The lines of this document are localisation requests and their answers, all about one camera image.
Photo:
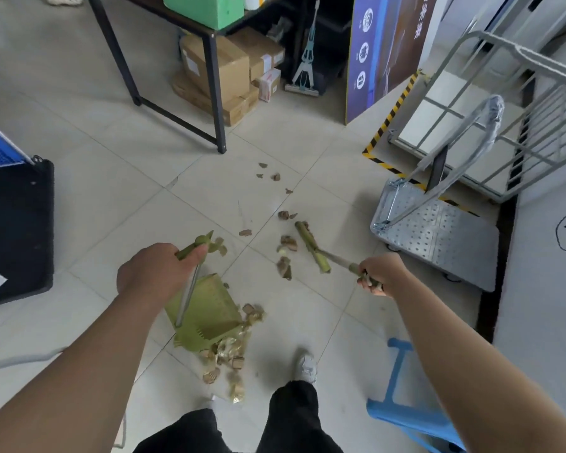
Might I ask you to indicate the person's left hand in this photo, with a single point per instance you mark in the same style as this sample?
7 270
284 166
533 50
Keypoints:
151 275

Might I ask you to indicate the person's right hand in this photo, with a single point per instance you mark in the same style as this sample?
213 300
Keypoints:
384 271

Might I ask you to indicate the person's right fingers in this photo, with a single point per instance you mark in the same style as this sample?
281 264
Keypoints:
370 280

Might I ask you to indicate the person's left thumb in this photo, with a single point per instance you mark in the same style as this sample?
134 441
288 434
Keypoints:
194 253

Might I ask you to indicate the person's right forearm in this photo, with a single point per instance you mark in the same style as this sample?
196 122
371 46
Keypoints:
471 372

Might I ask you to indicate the person's left forearm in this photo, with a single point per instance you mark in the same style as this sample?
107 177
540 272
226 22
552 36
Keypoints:
70 377

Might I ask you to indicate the silver platform trolley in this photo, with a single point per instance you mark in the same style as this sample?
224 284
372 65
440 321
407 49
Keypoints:
443 235

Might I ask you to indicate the scattered brown cardboard scraps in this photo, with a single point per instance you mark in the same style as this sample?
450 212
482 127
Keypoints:
286 242

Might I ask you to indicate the person's white shoe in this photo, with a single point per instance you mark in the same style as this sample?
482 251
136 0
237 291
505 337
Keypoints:
306 367

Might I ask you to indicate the blue plastic stool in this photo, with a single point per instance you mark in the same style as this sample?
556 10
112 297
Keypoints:
405 410

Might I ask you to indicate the flat brown cardboard box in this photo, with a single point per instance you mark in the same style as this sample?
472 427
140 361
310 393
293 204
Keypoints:
233 110

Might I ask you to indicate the person's black trousers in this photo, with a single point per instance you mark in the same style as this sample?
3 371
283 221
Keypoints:
292 419

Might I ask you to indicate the yellow black hazard tape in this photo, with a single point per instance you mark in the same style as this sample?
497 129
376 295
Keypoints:
390 116

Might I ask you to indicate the black metal table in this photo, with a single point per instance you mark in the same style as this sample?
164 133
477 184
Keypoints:
212 75

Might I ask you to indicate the black mat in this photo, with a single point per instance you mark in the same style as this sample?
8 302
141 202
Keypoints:
16 231

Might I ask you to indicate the small white red box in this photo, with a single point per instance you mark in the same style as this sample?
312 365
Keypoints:
270 84

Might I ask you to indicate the large brown cardboard box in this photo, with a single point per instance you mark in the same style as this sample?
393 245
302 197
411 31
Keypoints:
221 65

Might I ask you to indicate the brown cardboard box white label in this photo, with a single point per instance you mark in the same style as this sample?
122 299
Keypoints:
262 54

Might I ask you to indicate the green mop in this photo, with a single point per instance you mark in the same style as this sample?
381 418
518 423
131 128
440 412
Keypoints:
305 65

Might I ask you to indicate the grey metal cage cart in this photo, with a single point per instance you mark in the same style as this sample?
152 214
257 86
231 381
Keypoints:
537 117

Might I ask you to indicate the blue poster board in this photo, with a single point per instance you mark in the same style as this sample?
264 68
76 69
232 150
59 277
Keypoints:
386 47

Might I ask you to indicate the green box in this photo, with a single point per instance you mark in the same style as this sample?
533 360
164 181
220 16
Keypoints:
203 9

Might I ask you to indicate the white bottle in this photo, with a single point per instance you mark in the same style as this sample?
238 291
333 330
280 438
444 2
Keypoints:
255 0

